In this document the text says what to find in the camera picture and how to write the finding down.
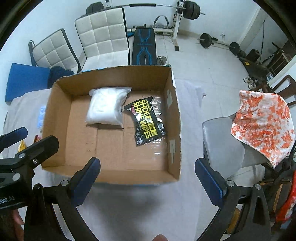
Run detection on white quilted chair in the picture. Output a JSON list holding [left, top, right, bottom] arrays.
[[75, 8, 130, 71], [28, 28, 81, 73]]

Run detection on person's hand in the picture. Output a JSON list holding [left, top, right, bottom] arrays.
[[1, 209, 24, 241]]

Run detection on white knit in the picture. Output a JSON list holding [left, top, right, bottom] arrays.
[[85, 86, 132, 128]]

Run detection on orange white patterned cloth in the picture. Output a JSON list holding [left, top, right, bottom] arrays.
[[230, 90, 295, 168]]

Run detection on black shoe shine wipes pack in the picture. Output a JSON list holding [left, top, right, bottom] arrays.
[[123, 96, 166, 146]]

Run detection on grey chair seat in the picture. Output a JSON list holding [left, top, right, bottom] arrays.
[[202, 114, 267, 179]]

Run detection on barbell on white rack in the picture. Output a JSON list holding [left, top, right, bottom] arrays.
[[86, 0, 206, 52]]

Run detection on black blue weight bench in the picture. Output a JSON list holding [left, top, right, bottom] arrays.
[[127, 27, 157, 65]]

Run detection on blue foam mat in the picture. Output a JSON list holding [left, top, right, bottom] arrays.
[[5, 63, 50, 102]]

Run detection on dark navy cloth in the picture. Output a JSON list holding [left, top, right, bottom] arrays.
[[47, 66, 75, 89]]

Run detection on light blue tissue pack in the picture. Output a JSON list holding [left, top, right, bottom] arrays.
[[37, 105, 47, 128]]

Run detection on black exercise machine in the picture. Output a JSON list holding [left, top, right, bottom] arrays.
[[237, 42, 291, 91]]

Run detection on chrome dumbbell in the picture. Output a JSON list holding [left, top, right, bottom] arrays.
[[157, 56, 167, 66]]

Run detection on brown cardboard box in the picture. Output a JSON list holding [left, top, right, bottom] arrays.
[[42, 65, 182, 185]]

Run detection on red snack bag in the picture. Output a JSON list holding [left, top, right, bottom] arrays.
[[33, 135, 42, 143]]

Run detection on floor barbell black plates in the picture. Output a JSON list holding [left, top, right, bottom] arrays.
[[198, 33, 247, 58]]

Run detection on yellow snack packet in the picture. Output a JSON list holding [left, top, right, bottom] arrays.
[[18, 140, 27, 153]]

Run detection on white quilted chair left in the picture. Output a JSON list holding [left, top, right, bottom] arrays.
[[28, 28, 81, 73]]

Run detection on white quilted chair right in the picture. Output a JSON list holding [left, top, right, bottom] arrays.
[[75, 8, 130, 71]]

